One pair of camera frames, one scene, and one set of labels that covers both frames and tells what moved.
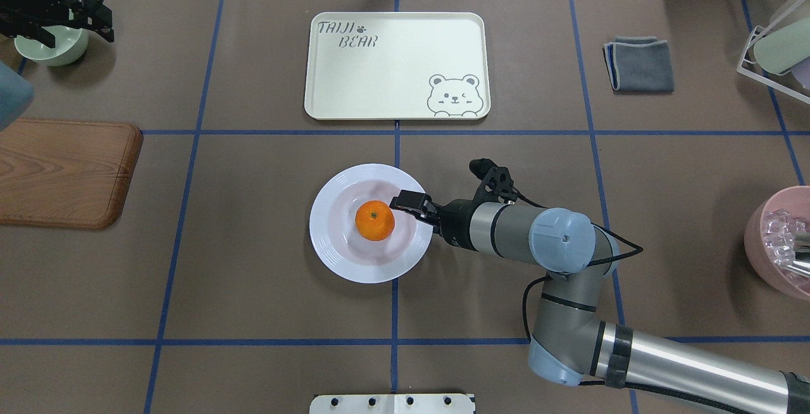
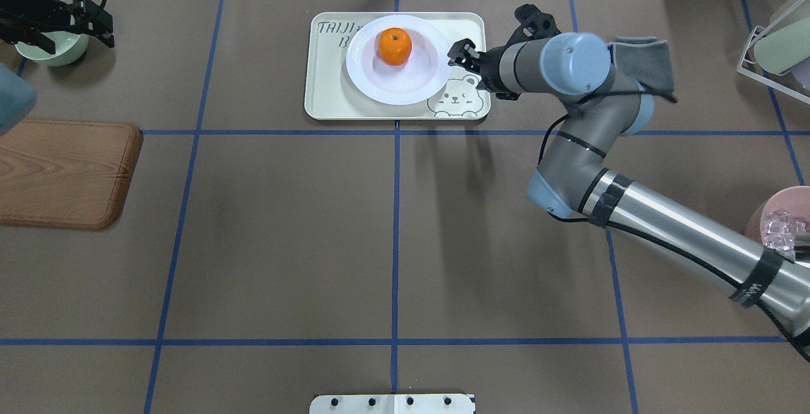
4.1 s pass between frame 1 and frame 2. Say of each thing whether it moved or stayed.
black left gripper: stayed
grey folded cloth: stayed
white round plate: moved
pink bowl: stayed
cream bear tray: stayed
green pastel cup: stayed
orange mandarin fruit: moved
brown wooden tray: stayed
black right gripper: moved
